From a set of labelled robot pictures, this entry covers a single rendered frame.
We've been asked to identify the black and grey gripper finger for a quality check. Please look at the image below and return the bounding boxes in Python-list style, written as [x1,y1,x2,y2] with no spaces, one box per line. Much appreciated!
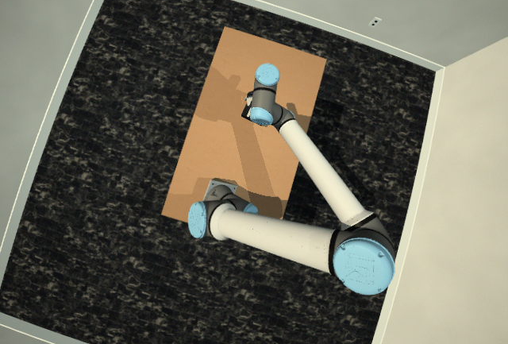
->
[244,91,253,106]

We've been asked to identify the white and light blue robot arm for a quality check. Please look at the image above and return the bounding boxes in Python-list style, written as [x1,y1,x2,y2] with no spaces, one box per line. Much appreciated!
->
[188,64,396,295]

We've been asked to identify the black lighting desk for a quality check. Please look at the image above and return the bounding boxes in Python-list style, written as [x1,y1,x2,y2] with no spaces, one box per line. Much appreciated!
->
[241,102,252,121]

